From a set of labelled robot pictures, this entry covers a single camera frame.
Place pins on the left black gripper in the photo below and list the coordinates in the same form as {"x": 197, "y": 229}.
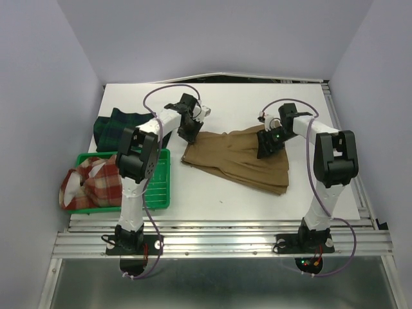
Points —
{"x": 190, "y": 138}

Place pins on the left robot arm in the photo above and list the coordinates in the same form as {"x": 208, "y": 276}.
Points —
{"x": 137, "y": 158}

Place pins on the aluminium frame rail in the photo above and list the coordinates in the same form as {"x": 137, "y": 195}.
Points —
{"x": 218, "y": 250}

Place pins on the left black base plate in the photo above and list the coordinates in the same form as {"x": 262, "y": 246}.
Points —
{"x": 150, "y": 247}

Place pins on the red plaid skirt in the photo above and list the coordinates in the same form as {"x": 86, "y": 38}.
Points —
{"x": 95, "y": 183}

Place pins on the green plastic tray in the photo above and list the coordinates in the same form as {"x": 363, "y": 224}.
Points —
{"x": 157, "y": 194}

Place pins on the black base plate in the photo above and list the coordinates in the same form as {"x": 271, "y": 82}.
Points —
{"x": 150, "y": 247}
{"x": 293, "y": 244}

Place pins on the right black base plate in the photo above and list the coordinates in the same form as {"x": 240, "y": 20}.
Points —
{"x": 293, "y": 244}

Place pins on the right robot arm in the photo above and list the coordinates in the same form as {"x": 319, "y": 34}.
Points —
{"x": 331, "y": 164}

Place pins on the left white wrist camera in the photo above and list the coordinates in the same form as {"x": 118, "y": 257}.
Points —
{"x": 200, "y": 113}

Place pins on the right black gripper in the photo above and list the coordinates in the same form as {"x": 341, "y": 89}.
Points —
{"x": 265, "y": 150}

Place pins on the green plaid skirt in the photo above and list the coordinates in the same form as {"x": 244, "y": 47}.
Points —
{"x": 107, "y": 131}

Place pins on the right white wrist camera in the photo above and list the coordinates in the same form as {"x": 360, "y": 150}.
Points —
{"x": 270, "y": 122}

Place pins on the tan pleated skirt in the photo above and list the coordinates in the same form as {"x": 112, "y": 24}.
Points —
{"x": 233, "y": 156}

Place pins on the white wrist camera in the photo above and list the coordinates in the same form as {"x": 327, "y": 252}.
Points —
{"x": 200, "y": 113}
{"x": 270, "y": 122}

